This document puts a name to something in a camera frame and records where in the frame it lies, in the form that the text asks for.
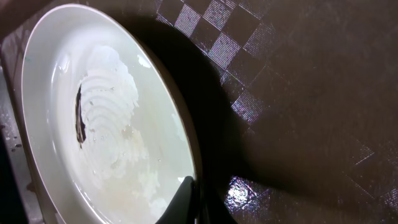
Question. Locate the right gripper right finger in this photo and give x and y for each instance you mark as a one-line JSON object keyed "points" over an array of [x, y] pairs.
{"points": [[213, 210]]}

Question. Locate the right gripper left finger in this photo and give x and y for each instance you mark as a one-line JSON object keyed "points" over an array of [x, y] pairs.
{"points": [[181, 209]]}

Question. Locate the white plate stained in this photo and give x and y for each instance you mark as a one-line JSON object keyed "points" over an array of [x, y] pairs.
{"points": [[105, 133]]}

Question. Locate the small dark sponge tray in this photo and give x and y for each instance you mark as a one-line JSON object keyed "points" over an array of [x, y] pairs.
{"points": [[19, 203]]}

